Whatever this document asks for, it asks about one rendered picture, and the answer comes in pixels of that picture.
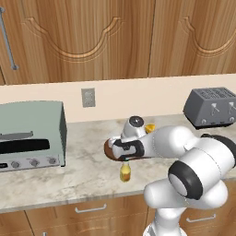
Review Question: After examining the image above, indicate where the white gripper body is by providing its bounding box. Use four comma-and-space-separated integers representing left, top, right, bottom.
109, 137, 130, 161

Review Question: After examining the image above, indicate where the brown oval cutting board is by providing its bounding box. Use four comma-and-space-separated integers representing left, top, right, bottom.
103, 137, 152, 162

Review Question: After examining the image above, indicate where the yellow condiment bottle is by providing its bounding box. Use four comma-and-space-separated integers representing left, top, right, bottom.
119, 160, 132, 183

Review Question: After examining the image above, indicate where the yellow cheese wedge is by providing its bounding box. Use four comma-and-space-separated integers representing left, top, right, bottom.
145, 123, 157, 134

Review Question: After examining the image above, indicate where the wide wooden drawer front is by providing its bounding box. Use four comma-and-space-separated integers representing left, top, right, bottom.
24, 194, 149, 236

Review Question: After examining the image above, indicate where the grey-green toaster oven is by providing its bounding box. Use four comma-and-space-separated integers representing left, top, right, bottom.
0, 100, 68, 173

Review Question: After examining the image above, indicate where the dark grey toaster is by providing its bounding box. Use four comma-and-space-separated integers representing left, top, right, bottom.
183, 87, 236, 130

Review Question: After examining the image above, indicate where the grey wall outlet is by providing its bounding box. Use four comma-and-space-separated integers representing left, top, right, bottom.
80, 88, 97, 109

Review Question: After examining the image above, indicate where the silver drawer handle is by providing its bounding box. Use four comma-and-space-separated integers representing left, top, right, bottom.
185, 213, 218, 224
74, 203, 108, 214

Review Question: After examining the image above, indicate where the grey toaster oven door handle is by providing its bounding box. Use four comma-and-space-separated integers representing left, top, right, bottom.
0, 131, 34, 142

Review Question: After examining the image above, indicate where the wide wooden wall cupboard door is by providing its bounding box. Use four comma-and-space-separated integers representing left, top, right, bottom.
0, 0, 156, 86

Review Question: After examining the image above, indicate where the narrow wooden wall cupboard door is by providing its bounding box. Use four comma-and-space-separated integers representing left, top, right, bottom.
147, 0, 236, 78

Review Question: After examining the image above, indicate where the long grey cupboard handle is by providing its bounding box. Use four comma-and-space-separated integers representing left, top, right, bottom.
0, 6, 19, 71

